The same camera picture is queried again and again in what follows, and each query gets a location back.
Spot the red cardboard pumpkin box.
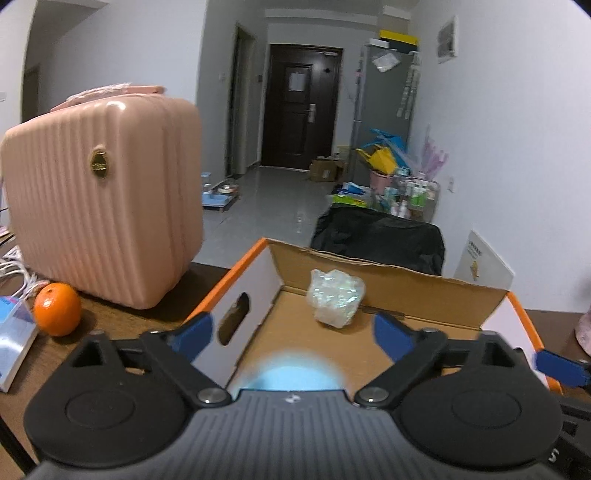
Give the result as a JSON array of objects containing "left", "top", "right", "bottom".
[{"left": 192, "top": 239, "right": 543, "bottom": 394}]

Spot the orange fruit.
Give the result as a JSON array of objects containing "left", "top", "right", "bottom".
[{"left": 33, "top": 282, "right": 82, "bottom": 337}]

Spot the crinkled clear plastic bag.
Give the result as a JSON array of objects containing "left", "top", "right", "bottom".
[{"left": 307, "top": 269, "right": 366, "bottom": 329}]

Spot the white paper bag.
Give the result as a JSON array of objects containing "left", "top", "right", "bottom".
[{"left": 454, "top": 230, "right": 515, "bottom": 290}]

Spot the dark entrance door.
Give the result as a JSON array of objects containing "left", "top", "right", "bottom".
[{"left": 260, "top": 44, "right": 342, "bottom": 170}]

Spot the yellow bag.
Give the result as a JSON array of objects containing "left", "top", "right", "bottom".
[{"left": 356, "top": 145, "right": 397, "bottom": 176}]

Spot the pink textured vase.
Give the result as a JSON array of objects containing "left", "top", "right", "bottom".
[{"left": 575, "top": 308, "right": 591, "bottom": 356}]

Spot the light blue plush toy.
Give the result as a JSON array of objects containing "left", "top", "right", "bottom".
[{"left": 239, "top": 351, "right": 345, "bottom": 391}]

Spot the cardboard box on floor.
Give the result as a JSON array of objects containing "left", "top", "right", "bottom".
[{"left": 308, "top": 159, "right": 345, "bottom": 182}]

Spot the pink ribbed suitcase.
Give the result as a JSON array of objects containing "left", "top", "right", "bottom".
[{"left": 1, "top": 88, "right": 204, "bottom": 309}]

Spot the grey refrigerator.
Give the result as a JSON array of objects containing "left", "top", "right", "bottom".
[{"left": 348, "top": 39, "right": 419, "bottom": 185}]

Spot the black chair back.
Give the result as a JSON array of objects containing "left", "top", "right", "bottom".
[{"left": 310, "top": 204, "right": 446, "bottom": 276}]

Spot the blue wet wipes pack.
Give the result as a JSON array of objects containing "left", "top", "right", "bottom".
[{"left": 0, "top": 296, "right": 38, "bottom": 393}]

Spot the wire cart with bottles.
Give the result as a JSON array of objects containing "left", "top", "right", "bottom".
[{"left": 384, "top": 177, "right": 441, "bottom": 223}]

